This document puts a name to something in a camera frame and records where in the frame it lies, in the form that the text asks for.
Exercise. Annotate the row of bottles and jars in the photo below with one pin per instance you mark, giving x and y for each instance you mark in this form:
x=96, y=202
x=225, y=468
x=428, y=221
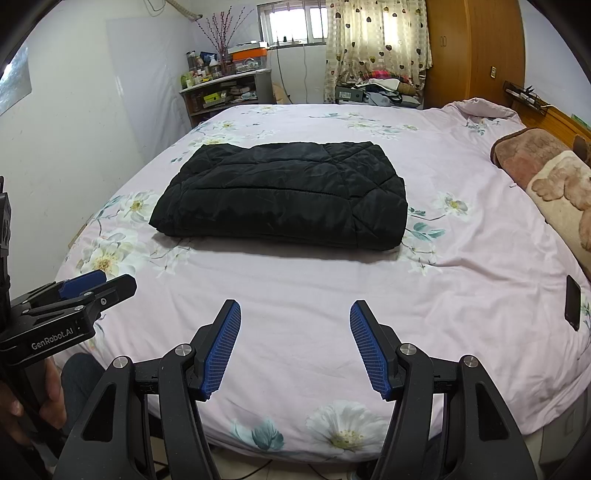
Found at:
x=203, y=69

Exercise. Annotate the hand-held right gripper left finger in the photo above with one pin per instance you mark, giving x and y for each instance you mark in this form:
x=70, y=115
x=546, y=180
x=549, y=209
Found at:
x=221, y=350

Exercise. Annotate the black wall rack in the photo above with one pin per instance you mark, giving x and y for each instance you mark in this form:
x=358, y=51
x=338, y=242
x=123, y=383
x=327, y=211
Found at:
x=526, y=94

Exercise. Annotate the wooden wardrobe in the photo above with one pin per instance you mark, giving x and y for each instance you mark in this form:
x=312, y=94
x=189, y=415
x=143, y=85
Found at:
x=471, y=50

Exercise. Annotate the black smartphone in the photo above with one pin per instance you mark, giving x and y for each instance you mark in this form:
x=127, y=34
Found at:
x=573, y=302

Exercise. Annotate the black puffer jacket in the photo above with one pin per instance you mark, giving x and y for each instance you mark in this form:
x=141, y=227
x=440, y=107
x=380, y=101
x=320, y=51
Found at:
x=277, y=194

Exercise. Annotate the black flat box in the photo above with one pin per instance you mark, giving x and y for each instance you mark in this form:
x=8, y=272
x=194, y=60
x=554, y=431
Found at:
x=349, y=94

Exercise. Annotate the heart print curtain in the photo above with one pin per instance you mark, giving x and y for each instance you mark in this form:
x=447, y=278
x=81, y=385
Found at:
x=378, y=41

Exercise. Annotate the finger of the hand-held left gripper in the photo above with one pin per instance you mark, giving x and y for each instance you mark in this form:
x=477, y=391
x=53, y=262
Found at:
x=81, y=284
x=115, y=290

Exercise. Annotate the clear box with orange lid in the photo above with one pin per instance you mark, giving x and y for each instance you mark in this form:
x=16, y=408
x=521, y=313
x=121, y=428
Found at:
x=249, y=55

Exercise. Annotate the pile of clothes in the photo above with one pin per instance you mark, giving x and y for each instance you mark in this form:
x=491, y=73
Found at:
x=392, y=87

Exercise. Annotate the shiny wall poster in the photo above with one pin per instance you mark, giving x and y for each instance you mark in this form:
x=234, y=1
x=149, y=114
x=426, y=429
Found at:
x=14, y=83

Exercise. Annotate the bare decorative branches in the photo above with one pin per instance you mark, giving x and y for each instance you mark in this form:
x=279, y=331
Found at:
x=221, y=37

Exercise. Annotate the brown bear print blanket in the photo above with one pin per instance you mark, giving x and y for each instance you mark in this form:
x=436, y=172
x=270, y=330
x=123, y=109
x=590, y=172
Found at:
x=531, y=152

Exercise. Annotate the person's blue jeans leg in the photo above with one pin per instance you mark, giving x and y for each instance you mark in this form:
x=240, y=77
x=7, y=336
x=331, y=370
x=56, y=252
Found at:
x=81, y=383

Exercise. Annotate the cluttered shelf unit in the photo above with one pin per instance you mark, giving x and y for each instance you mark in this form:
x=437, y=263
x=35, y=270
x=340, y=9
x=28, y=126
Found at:
x=221, y=79

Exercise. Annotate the window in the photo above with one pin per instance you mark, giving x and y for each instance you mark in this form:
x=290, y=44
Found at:
x=291, y=23

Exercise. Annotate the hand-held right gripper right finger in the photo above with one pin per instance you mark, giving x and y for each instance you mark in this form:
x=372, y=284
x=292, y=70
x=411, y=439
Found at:
x=369, y=350

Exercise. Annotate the person's left hand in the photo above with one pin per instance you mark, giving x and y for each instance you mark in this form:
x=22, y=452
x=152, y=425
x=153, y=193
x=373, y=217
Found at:
x=53, y=392

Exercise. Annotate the brown plush toy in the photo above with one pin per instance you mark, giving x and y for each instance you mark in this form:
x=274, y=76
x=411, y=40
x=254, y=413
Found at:
x=584, y=152

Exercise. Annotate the wooden headboard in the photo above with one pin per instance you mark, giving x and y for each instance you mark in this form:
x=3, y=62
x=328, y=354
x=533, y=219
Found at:
x=558, y=122

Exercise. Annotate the pink floral bed sheet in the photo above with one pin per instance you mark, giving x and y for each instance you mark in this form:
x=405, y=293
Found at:
x=323, y=277

